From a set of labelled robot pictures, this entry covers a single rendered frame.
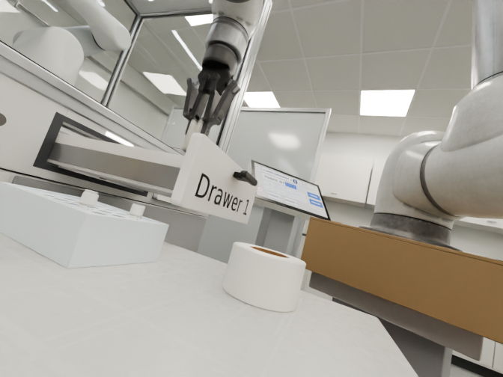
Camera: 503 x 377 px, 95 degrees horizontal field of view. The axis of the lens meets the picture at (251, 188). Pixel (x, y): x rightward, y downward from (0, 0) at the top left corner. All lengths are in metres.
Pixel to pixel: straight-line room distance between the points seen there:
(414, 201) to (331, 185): 3.24
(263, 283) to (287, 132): 2.23
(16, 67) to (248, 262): 0.51
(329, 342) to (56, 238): 0.20
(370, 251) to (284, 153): 1.88
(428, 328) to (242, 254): 0.38
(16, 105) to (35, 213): 0.36
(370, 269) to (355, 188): 3.30
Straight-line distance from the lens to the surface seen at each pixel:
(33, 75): 0.60
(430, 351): 0.56
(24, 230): 0.25
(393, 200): 0.61
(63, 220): 0.21
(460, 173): 0.50
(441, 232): 0.62
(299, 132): 2.35
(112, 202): 0.70
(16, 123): 0.58
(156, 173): 0.39
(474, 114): 0.51
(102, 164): 0.48
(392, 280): 0.48
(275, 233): 1.37
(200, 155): 0.35
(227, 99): 0.52
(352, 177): 3.81
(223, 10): 0.62
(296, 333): 0.18
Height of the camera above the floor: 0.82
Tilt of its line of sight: 9 degrees up
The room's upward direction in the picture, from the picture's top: 15 degrees clockwise
